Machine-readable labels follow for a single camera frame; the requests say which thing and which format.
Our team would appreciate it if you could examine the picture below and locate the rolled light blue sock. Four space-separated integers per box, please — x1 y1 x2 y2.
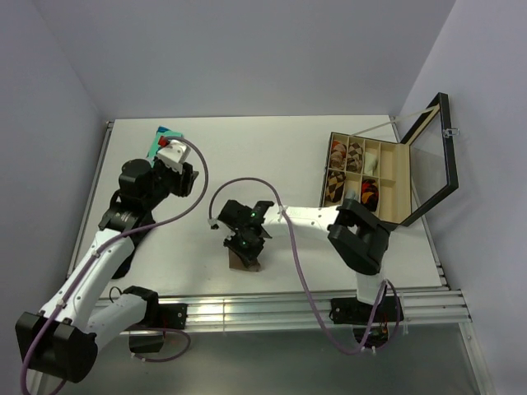
344 189 359 201

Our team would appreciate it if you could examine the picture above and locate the rolled brown beige argyle sock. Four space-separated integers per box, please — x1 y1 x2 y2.
346 142 363 173

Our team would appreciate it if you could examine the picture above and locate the aluminium table edge rail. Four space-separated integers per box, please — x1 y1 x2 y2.
39 290 473 338

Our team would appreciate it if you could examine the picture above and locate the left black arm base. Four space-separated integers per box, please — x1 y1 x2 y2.
128 303 188 355

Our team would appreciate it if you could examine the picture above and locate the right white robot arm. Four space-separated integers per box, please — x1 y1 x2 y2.
216 199 390 321

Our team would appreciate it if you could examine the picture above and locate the brown sock with striped cuff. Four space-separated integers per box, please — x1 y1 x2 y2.
228 250 261 272

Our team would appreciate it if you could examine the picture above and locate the rolled white sock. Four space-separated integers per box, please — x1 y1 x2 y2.
363 152 378 175

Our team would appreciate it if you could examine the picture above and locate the rolled orange beige argyle sock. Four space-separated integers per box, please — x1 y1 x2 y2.
329 141 347 170

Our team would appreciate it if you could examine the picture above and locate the black compartment box with lid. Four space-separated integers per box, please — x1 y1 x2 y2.
319 92 459 229

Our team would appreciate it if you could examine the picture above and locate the mint green sock pair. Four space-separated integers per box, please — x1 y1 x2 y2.
147 126 184 160

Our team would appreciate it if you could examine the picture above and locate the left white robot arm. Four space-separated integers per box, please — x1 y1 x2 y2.
15 159 199 394

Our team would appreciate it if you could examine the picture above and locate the black blue grey sock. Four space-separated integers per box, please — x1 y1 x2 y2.
112 212 156 280

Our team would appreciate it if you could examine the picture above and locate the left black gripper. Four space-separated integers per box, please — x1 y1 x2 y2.
143 150 198 210

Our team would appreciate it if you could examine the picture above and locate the black red yellow argyle sock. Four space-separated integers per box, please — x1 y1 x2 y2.
361 179 380 212

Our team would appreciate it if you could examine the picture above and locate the rolled dark brown argyle sock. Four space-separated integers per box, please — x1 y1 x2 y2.
324 171 346 206

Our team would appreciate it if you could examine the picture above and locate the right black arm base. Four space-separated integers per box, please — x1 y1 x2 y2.
329 295 404 351

